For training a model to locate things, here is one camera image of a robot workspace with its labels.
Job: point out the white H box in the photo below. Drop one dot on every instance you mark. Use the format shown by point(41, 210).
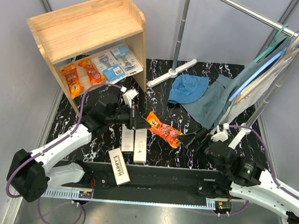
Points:
point(140, 144)
point(127, 139)

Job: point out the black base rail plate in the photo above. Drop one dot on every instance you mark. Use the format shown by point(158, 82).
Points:
point(156, 186)

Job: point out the blue Gillette razor pack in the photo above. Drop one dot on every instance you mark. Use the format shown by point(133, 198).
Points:
point(109, 67)

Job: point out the white Harry's box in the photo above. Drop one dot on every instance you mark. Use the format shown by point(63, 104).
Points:
point(119, 167)

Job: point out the grey-blue garment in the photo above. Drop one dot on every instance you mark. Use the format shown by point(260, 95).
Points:
point(210, 108)

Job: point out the orange BIC razor pack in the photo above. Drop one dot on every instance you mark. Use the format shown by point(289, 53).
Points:
point(166, 132)
point(72, 78)
point(94, 75)

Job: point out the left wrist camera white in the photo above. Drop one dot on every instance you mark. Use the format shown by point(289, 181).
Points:
point(129, 96)

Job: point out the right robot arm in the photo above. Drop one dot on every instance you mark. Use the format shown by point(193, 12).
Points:
point(241, 177)

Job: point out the blue bucket hat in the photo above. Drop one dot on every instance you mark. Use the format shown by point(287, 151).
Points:
point(187, 89)

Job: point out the blue hanger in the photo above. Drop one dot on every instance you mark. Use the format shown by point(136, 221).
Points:
point(250, 81)

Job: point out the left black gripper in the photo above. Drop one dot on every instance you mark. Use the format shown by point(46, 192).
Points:
point(140, 122)

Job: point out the teal hanger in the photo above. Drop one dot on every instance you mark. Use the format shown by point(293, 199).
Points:
point(277, 41)

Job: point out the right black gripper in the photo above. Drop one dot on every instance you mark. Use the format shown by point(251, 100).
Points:
point(202, 135)

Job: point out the metal clothes rack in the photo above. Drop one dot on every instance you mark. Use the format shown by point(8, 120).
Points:
point(217, 32)

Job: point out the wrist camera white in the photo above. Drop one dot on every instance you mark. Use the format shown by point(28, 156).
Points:
point(129, 96)
point(221, 133)

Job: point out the blue razor blister pack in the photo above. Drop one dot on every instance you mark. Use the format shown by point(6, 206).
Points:
point(127, 60)

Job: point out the wooden two-tier shelf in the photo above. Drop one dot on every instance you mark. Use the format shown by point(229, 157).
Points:
point(90, 26)

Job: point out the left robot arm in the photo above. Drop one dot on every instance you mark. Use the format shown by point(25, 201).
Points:
point(32, 173)

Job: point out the wooden hanger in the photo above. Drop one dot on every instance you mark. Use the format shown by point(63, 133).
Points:
point(277, 68)

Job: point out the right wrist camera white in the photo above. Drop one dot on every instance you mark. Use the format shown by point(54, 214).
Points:
point(221, 133)

